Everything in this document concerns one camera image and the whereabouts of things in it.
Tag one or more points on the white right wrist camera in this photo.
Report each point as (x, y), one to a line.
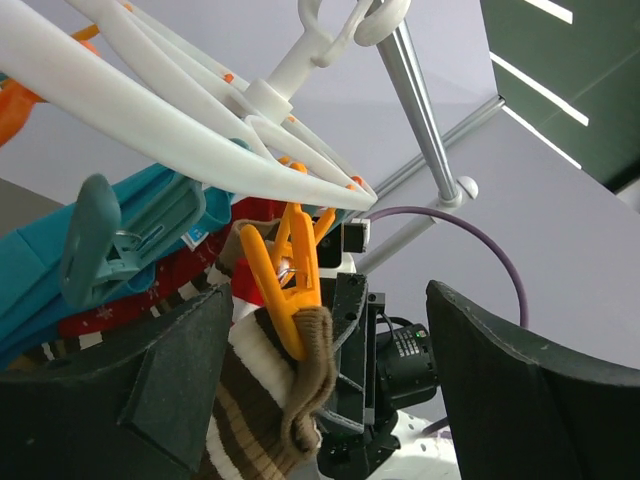
(336, 249)

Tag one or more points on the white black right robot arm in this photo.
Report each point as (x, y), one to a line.
(427, 452)

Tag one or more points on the silver clothes rack rail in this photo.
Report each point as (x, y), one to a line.
(401, 62)

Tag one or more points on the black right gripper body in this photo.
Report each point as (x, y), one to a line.
(384, 365)

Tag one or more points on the teal clothes peg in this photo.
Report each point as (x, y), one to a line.
(102, 253)

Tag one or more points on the white round clip hanger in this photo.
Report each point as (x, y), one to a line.
(179, 107)

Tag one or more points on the red snowflake sock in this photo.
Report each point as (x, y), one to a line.
(184, 274)

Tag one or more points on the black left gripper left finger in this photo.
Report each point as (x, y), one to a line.
(136, 406)

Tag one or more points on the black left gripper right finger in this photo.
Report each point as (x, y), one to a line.
(521, 406)

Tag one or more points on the grey rack right post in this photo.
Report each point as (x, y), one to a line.
(424, 218)

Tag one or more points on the orange clothes peg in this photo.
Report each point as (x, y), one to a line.
(287, 273)

